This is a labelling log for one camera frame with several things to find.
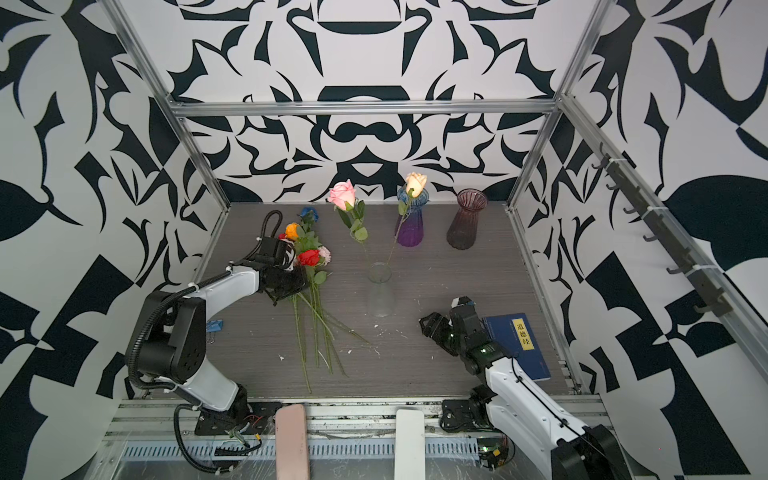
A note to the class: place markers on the black wall hook rack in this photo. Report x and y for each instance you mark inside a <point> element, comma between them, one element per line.
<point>665,230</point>

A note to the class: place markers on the blue binder clip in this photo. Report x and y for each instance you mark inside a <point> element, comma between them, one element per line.
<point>213,327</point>

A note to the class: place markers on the white pad on rail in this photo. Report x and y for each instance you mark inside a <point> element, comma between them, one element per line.
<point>410,445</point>

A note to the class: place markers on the dark pink glass vase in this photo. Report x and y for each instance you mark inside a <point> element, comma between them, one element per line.
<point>462,232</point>

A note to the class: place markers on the blue book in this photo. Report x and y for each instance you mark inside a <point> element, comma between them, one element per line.
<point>515,335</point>

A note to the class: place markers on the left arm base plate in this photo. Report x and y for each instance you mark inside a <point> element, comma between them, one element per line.
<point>256,418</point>

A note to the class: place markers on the pink spray roses bunch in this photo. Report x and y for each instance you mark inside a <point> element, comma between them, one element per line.
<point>316,328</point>

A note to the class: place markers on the blue rose stem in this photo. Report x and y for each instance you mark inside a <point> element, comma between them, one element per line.
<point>309,215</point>

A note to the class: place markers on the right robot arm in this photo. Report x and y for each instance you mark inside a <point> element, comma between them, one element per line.
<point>508,401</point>

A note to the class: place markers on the pink pad on rail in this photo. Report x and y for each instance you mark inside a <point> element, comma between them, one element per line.
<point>292,452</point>

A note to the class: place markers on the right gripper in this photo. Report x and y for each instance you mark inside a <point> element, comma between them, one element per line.
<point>443,322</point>

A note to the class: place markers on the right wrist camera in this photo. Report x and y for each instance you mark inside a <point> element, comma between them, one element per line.
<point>461,302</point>

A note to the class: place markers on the small circuit board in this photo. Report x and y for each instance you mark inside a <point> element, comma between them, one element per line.
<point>495,452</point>

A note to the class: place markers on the pink rose stem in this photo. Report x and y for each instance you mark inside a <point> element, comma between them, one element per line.
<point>351,211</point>

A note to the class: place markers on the blue purple glass vase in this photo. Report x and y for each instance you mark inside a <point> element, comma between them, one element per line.
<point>409,231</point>

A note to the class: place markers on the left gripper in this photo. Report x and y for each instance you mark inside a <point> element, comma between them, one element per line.
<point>301,284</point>

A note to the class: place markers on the clear glass vase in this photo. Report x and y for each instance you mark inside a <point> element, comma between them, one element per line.
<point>380,296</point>

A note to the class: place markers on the orange rose stem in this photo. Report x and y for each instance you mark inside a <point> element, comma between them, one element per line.
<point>292,232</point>

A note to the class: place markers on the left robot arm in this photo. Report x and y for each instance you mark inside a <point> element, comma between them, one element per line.
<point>168,346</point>

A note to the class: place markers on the red rose stem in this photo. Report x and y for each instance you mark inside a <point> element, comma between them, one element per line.
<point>313,262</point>

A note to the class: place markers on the cream peach rose stem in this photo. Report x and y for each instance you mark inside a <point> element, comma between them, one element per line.
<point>414,184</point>

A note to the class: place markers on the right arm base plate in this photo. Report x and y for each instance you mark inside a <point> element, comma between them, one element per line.
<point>464,415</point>

